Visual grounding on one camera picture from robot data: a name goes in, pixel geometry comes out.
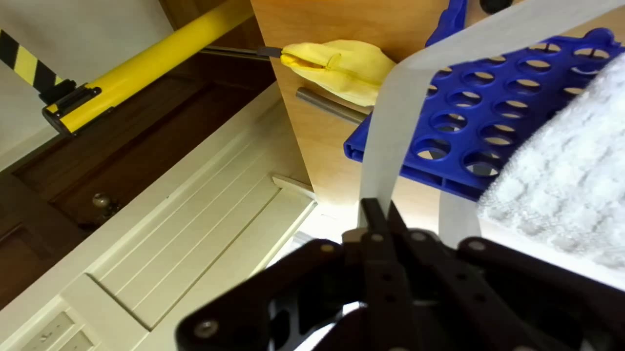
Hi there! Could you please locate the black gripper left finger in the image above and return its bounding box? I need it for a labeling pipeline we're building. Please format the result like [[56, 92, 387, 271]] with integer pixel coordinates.
[[174, 197, 416, 351]]

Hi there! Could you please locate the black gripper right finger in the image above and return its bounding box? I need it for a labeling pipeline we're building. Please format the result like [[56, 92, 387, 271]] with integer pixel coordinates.
[[389, 201, 625, 351]]

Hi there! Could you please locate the blue perforated plastic rack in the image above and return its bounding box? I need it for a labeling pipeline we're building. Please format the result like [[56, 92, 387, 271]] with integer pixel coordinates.
[[342, 0, 625, 203]]

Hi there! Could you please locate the white fluffy cloth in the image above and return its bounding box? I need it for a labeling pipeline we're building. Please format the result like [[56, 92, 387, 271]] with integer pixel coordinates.
[[476, 51, 625, 275]]

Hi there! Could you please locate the white panelled cabinet door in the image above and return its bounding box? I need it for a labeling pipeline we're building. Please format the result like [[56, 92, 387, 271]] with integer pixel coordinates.
[[0, 82, 320, 351]]

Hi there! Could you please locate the dark wooden cabinet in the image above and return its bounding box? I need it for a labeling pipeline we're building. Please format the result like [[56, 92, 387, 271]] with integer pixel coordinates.
[[0, 57, 277, 308]]

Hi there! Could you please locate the yellow padded pole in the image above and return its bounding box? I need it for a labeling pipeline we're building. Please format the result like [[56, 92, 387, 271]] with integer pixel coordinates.
[[41, 0, 256, 137]]

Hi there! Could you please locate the black yellow striped bar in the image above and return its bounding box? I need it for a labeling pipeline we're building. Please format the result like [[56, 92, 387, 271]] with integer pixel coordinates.
[[0, 28, 78, 106]]

